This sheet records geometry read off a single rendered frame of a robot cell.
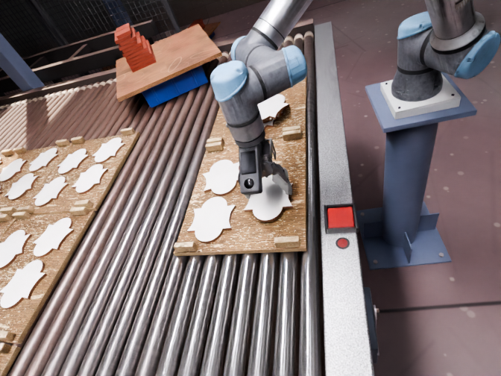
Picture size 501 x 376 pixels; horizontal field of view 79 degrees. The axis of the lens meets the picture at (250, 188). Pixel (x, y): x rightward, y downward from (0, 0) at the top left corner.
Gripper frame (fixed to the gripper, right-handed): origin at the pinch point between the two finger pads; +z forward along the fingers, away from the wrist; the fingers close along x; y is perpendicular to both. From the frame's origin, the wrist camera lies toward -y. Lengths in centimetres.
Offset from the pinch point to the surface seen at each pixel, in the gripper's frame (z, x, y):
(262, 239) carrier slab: 2.5, 1.2, -11.4
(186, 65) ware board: -10, 41, 74
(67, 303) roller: 4, 55, -27
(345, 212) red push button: 3.1, -19.0, -4.7
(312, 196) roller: 4.2, -11.0, 2.5
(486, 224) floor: 95, -87, 52
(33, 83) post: -4, 174, 120
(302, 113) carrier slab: 1.5, -8.3, 38.7
